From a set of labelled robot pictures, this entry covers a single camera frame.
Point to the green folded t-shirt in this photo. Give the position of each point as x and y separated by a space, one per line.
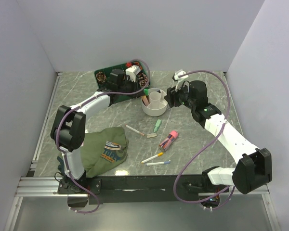
102 151

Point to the beige eraser block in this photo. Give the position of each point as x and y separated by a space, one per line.
151 135

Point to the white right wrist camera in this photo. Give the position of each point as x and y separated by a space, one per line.
179 77

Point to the black front base bar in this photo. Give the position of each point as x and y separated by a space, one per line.
159 188

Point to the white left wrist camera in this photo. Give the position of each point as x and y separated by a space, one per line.
133 69

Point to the white pen brown cap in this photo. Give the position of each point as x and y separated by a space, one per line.
134 130

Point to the green divided organizer tray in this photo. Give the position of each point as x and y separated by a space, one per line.
123 67

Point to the brown patterned rolled sock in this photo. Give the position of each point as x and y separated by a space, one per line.
101 77

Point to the pink patterned rolled sock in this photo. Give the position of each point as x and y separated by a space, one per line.
142 80

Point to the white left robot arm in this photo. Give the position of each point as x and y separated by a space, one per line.
68 131

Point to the white pen light blue cap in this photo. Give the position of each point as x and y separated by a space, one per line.
158 163

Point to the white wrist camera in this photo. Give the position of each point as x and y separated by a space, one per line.
133 69
179 77

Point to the white pen yellow cap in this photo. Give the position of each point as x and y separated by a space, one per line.
151 158

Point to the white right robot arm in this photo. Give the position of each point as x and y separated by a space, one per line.
253 165

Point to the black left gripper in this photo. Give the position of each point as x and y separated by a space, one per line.
135 85

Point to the white round pen holder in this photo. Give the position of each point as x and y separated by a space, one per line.
158 104

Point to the pink capped pencil tube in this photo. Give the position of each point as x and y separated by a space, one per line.
166 143

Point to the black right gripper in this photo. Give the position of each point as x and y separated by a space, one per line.
171 94

